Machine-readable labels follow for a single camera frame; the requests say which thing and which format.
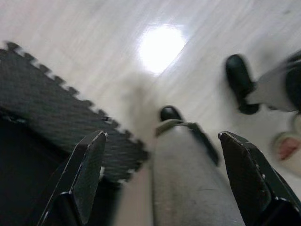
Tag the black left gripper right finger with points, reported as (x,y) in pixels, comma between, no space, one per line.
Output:
(244,179)

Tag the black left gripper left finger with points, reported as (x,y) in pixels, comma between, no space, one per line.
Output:
(87,169)

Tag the pink white slipper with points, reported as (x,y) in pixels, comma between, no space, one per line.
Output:
(288,147)

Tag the grey robot left leg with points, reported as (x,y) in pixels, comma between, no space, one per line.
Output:
(188,179)

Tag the black foam puzzle mat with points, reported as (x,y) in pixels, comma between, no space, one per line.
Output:
(47,89)

